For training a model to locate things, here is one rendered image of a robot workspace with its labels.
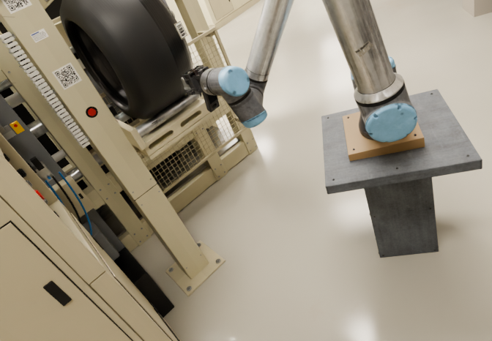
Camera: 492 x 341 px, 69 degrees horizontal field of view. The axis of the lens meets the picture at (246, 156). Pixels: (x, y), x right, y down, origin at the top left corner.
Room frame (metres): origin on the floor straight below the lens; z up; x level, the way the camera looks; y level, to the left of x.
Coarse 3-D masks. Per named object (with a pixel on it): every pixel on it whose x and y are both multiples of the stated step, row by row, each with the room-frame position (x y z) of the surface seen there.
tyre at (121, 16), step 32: (64, 0) 1.56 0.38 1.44; (96, 0) 1.44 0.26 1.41; (128, 0) 1.45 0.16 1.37; (160, 0) 1.50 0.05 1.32; (96, 32) 1.38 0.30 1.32; (128, 32) 1.37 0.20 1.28; (160, 32) 1.40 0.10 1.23; (96, 64) 1.82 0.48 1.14; (128, 64) 1.34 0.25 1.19; (160, 64) 1.37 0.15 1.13; (192, 64) 1.50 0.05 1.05; (128, 96) 1.40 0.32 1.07; (160, 96) 1.40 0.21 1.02
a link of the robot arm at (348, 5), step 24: (336, 0) 0.91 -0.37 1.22; (360, 0) 0.90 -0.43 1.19; (336, 24) 0.93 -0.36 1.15; (360, 24) 0.89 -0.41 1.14; (360, 48) 0.90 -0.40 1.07; (384, 48) 0.91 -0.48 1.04; (360, 72) 0.92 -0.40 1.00; (384, 72) 0.89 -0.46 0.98; (360, 96) 0.94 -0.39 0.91; (384, 96) 0.88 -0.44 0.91; (408, 96) 0.90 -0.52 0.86; (384, 120) 0.87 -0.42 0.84; (408, 120) 0.85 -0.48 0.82
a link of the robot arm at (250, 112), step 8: (248, 96) 1.05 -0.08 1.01; (256, 96) 1.09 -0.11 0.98; (232, 104) 1.05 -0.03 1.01; (240, 104) 1.04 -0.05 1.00; (248, 104) 1.04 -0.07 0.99; (256, 104) 1.05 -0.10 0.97; (240, 112) 1.05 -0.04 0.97; (248, 112) 1.04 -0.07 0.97; (256, 112) 1.04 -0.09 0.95; (264, 112) 1.06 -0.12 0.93; (240, 120) 1.07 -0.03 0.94; (248, 120) 1.04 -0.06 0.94; (256, 120) 1.04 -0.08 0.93
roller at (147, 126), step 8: (184, 96) 1.54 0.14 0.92; (192, 96) 1.54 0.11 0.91; (200, 96) 1.56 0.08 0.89; (176, 104) 1.51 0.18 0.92; (184, 104) 1.51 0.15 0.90; (160, 112) 1.48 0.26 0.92; (168, 112) 1.48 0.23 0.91; (176, 112) 1.49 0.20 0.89; (152, 120) 1.45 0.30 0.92; (160, 120) 1.45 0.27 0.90; (136, 128) 1.42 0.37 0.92; (144, 128) 1.42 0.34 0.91; (152, 128) 1.43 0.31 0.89
